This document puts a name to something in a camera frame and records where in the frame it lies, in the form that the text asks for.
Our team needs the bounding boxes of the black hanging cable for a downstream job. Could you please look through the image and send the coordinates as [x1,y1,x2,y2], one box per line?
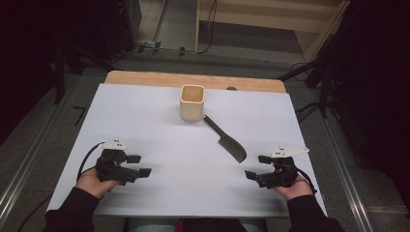
[196,0,218,54]

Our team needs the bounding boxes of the beige square cup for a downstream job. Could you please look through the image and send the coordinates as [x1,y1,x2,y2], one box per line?
[179,84,206,123]

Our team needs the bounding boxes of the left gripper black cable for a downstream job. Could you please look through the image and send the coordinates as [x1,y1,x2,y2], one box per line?
[15,141,106,232]

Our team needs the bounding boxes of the black curtain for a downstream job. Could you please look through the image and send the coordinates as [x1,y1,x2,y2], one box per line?
[317,0,410,212]
[0,0,143,146]

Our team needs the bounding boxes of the white board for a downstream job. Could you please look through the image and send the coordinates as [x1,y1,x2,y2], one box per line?
[46,82,328,218]

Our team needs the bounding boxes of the person's right hand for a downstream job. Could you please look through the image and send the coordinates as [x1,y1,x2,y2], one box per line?
[272,175,314,202]

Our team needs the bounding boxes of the black floor cables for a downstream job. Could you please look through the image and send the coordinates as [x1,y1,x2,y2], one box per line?
[294,101,323,125]

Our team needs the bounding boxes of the wooden table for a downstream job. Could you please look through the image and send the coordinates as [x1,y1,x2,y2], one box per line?
[104,70,287,95]

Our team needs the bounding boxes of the metal bracket with black clamps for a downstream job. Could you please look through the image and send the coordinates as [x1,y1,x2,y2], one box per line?
[136,39,188,56]

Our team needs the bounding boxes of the light wooden shelf unit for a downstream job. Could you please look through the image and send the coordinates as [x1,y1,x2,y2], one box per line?
[193,0,352,63]

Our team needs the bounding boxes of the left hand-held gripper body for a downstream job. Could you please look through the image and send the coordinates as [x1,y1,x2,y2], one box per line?
[95,138,141,187]

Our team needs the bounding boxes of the black stand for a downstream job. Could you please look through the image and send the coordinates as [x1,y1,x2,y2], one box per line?
[278,52,337,120]
[51,42,115,105]

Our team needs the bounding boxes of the metal floor rail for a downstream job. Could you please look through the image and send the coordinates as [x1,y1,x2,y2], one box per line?
[0,96,71,223]
[308,89,375,232]

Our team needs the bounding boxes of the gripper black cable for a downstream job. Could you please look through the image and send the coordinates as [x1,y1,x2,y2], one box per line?
[15,141,106,232]
[296,167,318,195]

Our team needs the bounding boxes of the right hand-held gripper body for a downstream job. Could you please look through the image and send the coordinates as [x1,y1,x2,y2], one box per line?
[255,145,310,189]

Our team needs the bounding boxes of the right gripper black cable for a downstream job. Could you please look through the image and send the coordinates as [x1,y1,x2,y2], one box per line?
[296,167,318,195]

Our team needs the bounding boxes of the person's left hand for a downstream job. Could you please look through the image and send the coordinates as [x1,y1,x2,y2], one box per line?
[75,166,122,200]

